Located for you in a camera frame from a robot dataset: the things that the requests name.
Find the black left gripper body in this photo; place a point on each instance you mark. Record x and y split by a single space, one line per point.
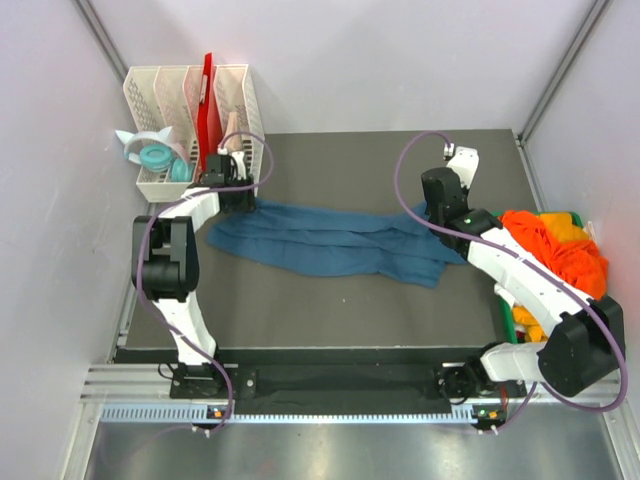
242 201

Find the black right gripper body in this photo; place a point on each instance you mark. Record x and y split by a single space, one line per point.
433 218

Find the blue t shirt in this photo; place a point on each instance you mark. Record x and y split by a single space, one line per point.
321 242

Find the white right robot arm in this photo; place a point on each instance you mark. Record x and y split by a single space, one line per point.
583 334

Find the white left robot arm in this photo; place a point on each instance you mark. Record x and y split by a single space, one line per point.
165 264

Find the beige book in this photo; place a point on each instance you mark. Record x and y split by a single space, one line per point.
232 141

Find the red folder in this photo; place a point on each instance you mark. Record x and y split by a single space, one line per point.
208 125

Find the teal cat ear headphones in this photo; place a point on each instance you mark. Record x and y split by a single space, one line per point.
158 152

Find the white file organizer rack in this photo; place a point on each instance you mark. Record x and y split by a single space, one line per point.
161 96

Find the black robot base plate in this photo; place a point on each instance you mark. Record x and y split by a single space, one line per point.
323 380

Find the aluminium frame post left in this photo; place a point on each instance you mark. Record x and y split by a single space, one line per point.
94 23

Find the aluminium frame post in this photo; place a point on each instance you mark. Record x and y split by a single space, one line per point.
578 41
94 23

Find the aluminium frame post right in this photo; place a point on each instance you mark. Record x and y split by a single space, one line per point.
578 41

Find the grey slotted cable duct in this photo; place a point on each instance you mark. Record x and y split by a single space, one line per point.
212 414

